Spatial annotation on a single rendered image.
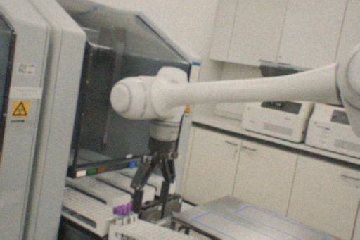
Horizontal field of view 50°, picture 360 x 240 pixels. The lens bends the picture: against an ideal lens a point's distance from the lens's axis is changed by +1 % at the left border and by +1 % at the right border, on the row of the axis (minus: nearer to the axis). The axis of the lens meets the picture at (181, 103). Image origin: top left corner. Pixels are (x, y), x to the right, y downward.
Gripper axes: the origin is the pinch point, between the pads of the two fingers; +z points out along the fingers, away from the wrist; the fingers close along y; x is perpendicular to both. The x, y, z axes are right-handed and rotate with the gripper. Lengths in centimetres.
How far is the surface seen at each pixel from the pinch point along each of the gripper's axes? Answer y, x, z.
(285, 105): 233, 43, -26
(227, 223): 41.5, -8.0, 13.5
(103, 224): -4.3, 13.6, 10.6
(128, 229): -2.8, 4.6, 9.1
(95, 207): 1.1, 23.1, 9.9
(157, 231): 1.7, -3.0, 8.0
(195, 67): 59, 30, -43
